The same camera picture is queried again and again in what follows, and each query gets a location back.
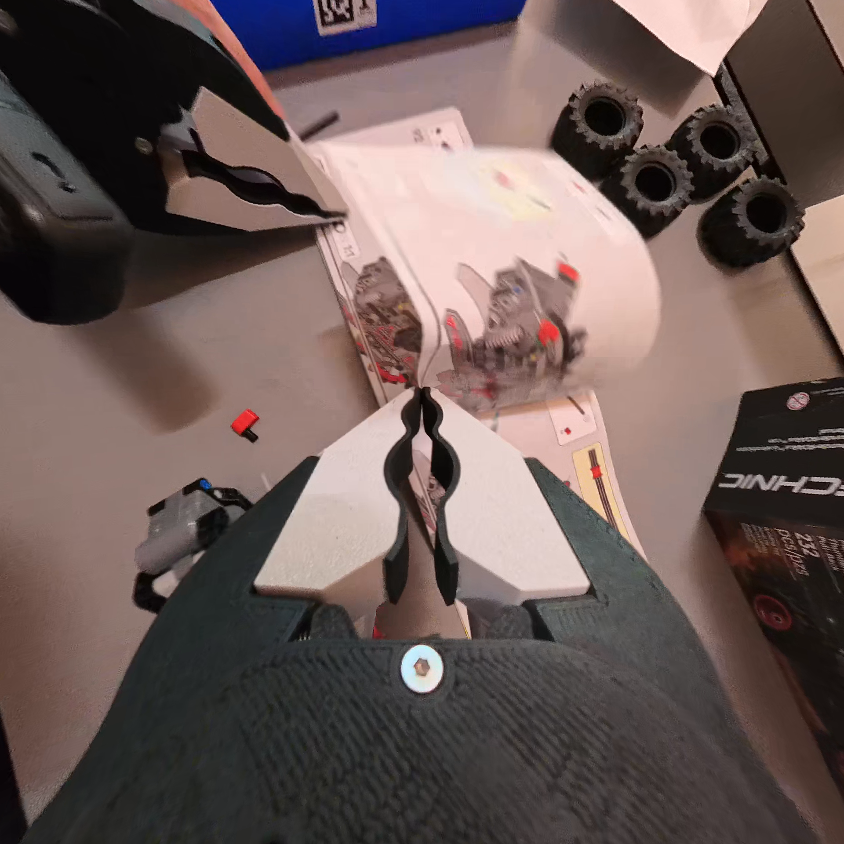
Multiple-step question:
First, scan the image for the toy instruction booklet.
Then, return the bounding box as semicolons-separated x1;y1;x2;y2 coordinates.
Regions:
305;105;662;640

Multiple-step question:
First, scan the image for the black toy box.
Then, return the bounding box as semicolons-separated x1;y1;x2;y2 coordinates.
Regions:
702;377;844;799

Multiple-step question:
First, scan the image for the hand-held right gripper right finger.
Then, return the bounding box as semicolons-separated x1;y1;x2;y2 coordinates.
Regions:
422;388;591;634

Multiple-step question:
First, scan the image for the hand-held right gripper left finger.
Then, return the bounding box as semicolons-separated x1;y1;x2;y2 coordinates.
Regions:
254;388;423;637

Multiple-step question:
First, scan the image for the black toy tyre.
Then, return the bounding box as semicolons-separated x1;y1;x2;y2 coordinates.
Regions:
698;175;807;269
665;103;760;200
550;80;645;183
599;144;695;240

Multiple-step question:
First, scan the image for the white paper sheet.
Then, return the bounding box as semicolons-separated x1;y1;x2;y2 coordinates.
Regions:
612;0;770;77

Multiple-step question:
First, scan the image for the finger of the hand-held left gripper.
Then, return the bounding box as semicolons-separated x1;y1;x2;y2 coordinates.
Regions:
164;153;347;233
190;86;348;216

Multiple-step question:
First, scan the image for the grey toy vehicle model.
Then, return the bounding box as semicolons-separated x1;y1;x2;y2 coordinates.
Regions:
134;478;255;614

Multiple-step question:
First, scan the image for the black toy axle rod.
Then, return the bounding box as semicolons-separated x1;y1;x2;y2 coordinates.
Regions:
290;112;341;141

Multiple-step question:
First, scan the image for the pale cardboard box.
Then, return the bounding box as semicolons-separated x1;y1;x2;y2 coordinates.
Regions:
790;194;844;352
715;0;844;184

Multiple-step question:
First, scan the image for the blue box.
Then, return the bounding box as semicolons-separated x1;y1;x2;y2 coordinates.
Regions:
211;0;528;71

